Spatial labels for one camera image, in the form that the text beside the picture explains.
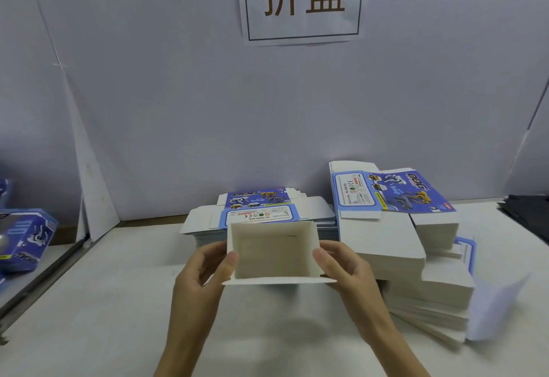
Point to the person's right hand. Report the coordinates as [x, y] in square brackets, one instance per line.
[356, 291]

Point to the person's left hand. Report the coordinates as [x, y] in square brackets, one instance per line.
[199, 299]

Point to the stack of boxes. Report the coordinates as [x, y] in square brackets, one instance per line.
[386, 244]
[257, 205]

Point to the blue dog-print cardboard box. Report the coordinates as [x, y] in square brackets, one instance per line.
[274, 252]

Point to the pile of blue boxes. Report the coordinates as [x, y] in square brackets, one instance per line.
[26, 235]

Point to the person's left forearm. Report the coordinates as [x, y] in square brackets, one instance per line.
[184, 360]

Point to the person's right forearm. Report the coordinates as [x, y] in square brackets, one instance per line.
[394, 355]

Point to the white folded paper sheet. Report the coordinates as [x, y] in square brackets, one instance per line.
[493, 312]

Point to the black object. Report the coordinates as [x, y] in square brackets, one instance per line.
[528, 216]

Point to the white paper wall sign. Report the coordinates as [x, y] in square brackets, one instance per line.
[300, 29]

